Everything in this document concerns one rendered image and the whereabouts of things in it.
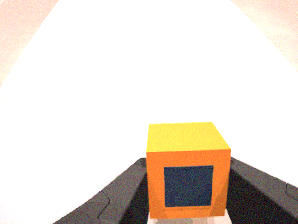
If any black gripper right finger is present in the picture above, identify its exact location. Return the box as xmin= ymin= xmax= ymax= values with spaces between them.
xmin=226 ymin=156 xmax=298 ymax=224

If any orange block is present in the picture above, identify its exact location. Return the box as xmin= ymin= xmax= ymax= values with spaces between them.
xmin=145 ymin=121 xmax=231 ymax=218

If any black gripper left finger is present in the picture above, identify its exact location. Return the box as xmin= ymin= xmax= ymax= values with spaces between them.
xmin=52 ymin=157 xmax=149 ymax=224

